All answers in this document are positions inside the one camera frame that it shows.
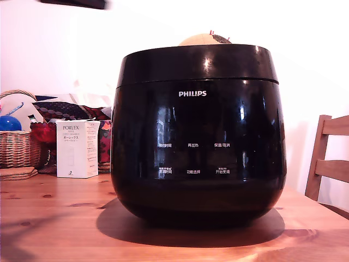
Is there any black rice cooker lid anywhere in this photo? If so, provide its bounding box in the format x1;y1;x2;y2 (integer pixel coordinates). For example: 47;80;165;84
117;43;280;88

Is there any black Philips rice cooker body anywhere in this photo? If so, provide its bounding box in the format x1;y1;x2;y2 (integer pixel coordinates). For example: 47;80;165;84
110;78;287;229

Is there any red floral fabric pouch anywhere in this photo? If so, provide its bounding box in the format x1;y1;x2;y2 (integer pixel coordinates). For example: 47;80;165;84
97;119;112;165

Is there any white paper bag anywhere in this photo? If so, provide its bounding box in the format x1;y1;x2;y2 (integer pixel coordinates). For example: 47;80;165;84
68;79;116;108

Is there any tan globe with red pins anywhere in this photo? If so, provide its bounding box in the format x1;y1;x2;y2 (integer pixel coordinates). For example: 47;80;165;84
178;29;233;47

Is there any white Porlex cardboard box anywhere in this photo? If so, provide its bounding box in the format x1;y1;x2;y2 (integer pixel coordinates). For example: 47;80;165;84
55;118;101;179

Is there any dark dotted patterned fabric bag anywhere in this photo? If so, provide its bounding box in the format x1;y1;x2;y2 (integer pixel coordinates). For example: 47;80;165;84
31;94;113;121

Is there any red scalloped bowl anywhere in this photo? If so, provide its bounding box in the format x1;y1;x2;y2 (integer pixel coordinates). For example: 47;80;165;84
29;121;57;144

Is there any wooden chair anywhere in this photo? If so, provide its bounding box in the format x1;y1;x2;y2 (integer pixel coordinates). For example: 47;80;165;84
304;114;349;221

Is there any white cloth with blue stroke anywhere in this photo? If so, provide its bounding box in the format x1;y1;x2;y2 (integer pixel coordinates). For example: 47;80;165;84
0;92;45;132

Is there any woven wicker basket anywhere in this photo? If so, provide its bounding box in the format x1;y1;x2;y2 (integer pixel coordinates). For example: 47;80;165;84
0;89;42;170

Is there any stack of cork coasters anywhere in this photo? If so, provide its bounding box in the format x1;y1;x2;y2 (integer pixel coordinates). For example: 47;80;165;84
0;166;39;181

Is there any blue ball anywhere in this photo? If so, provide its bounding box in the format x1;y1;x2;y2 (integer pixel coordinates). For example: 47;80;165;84
0;115;22;132

